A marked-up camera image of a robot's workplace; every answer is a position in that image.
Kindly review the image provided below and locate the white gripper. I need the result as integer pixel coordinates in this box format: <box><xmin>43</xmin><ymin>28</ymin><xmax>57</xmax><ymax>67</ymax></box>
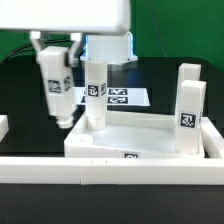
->
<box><xmin>0</xmin><ymin>0</ymin><xmax>131</xmax><ymax>66</ymax></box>

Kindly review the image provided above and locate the white desk top tray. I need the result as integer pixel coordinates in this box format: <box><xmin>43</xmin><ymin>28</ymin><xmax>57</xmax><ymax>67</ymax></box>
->
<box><xmin>64</xmin><ymin>111</ymin><xmax>205</xmax><ymax>159</ymax></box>

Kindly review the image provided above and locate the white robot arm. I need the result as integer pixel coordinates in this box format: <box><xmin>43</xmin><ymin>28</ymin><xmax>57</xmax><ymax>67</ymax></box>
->
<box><xmin>0</xmin><ymin>0</ymin><xmax>136</xmax><ymax>65</ymax></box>

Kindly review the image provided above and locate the white marker plate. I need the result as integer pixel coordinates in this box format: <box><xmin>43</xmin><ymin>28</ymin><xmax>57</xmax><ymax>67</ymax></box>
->
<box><xmin>71</xmin><ymin>87</ymin><xmax>152</xmax><ymax>108</ymax></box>

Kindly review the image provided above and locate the white left fence piece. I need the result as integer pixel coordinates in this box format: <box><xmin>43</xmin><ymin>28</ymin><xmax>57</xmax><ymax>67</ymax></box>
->
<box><xmin>0</xmin><ymin>115</ymin><xmax>9</xmax><ymax>142</ymax></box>

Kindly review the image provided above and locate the black cable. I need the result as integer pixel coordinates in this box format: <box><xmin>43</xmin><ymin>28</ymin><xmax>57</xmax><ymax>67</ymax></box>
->
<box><xmin>2</xmin><ymin>39</ymin><xmax>84</xmax><ymax>63</ymax></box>

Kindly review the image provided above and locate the white front fence wall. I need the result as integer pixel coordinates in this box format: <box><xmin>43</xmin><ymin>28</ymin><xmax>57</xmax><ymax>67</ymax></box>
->
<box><xmin>0</xmin><ymin>157</ymin><xmax>224</xmax><ymax>185</ymax></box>

